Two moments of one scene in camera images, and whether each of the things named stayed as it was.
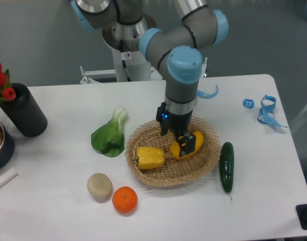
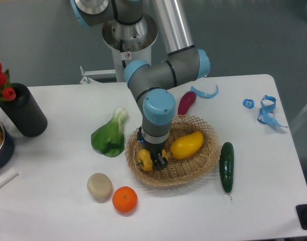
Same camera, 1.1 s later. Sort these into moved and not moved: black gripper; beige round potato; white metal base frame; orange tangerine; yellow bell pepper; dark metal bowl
Moved: black gripper; yellow bell pepper
Not moved: dark metal bowl; beige round potato; orange tangerine; white metal base frame
